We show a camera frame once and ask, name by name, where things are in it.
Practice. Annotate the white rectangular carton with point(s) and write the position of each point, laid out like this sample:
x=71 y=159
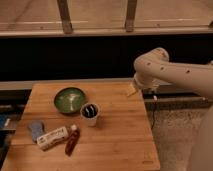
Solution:
x=47 y=140

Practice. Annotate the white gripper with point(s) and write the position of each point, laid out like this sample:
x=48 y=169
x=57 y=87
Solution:
x=143 y=83

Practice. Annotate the white paper cup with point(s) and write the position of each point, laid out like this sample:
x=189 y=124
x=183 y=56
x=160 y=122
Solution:
x=89 y=113

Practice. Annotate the left metal window post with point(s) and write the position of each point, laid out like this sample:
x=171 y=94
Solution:
x=65 y=16

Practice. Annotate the metal window post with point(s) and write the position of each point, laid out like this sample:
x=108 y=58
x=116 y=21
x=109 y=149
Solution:
x=130 y=15
x=65 y=16

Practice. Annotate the green ceramic bowl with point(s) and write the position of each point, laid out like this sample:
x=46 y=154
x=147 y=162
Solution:
x=69 y=100

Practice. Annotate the blue sponge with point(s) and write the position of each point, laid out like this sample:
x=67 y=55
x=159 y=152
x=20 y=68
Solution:
x=36 y=129

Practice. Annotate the dark red sauce bottle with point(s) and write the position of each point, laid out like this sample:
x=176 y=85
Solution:
x=72 y=140

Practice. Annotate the blue object at left edge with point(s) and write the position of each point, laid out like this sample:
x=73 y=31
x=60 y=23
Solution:
x=4 y=121

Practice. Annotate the right metal window post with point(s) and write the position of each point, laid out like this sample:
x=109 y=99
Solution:
x=130 y=15

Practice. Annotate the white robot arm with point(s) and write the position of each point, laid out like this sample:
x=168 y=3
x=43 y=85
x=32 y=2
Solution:
x=155 y=64

